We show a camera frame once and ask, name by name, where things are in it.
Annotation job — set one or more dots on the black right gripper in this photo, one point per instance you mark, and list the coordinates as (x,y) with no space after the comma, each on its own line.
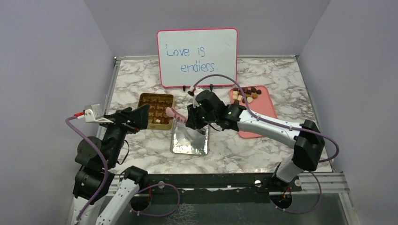
(192,122)

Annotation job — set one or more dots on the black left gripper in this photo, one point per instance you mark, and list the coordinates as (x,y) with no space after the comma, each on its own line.
(138,117)

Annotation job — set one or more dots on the pink silicone tongs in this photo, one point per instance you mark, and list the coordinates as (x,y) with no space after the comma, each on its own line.
(173,113)

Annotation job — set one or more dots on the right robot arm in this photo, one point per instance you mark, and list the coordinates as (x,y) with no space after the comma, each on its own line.
(303,138)

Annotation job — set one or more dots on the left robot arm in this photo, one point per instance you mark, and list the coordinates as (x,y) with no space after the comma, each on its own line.
(97,156)

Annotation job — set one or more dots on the gold chocolate box tray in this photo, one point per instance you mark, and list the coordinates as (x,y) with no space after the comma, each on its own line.
(157,118)

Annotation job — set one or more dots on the chocolate pile on tray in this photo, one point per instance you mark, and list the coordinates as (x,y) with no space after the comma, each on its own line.
(248,95)

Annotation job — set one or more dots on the silver tin lid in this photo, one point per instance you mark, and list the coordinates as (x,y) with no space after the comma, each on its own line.
(189,141)

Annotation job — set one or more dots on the pink plastic tray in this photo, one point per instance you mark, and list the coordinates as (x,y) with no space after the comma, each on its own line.
(264,104)

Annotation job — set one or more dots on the pink-framed whiteboard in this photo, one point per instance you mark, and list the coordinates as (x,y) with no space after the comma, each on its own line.
(185,56)

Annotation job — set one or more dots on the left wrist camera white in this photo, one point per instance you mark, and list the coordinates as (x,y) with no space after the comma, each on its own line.
(93,113)

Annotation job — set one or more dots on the black table base rail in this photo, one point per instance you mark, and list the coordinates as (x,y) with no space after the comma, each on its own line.
(205,188)

